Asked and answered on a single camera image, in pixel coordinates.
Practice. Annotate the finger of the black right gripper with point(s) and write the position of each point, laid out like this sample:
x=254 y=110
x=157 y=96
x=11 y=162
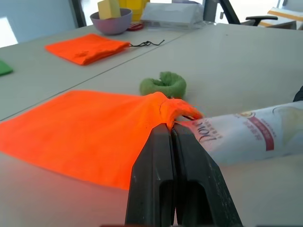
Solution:
x=298 y=95

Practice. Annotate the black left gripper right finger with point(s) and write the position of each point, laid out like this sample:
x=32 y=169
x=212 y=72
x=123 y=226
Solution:
x=201 y=184

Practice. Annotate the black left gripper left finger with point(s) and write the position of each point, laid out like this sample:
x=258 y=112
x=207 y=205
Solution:
x=151 y=179

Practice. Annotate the white tube with red print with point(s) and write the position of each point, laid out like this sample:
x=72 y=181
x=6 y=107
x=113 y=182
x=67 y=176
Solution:
x=248 y=137

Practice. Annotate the black office chair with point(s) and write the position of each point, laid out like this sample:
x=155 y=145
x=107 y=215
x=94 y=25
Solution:
x=258 y=20

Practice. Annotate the green rolled towel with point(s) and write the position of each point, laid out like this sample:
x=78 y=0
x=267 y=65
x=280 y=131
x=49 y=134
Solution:
x=165 y=85

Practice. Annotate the clear plastic wrapped package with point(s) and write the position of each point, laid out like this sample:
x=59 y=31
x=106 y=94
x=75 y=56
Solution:
x=172 y=14

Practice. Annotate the red round lid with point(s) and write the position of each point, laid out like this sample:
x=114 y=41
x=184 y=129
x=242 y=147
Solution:
x=135 y=26

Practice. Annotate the purple bowl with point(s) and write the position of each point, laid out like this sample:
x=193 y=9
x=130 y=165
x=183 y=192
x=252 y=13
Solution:
x=111 y=23

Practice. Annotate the yellow box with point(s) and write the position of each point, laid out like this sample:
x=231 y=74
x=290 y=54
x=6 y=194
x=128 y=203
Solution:
x=132 y=7

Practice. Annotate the yellow sponge block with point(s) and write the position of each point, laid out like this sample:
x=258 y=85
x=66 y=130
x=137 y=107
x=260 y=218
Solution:
x=109 y=9

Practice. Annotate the green cloth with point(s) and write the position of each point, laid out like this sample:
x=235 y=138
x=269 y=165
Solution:
x=4 y=68

